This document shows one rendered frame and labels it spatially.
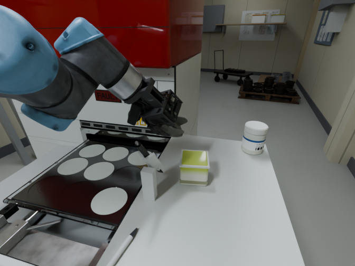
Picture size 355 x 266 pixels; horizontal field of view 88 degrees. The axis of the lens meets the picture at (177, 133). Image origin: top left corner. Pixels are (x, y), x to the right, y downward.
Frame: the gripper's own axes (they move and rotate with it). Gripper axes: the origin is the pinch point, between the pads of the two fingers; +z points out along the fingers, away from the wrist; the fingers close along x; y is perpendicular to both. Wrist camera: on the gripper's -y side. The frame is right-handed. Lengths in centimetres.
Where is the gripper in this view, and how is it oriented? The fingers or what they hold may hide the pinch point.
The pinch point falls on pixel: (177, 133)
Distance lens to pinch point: 55.7
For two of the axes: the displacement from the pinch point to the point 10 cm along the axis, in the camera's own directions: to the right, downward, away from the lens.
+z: 5.8, 5.0, 6.4
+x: 2.8, -8.6, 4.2
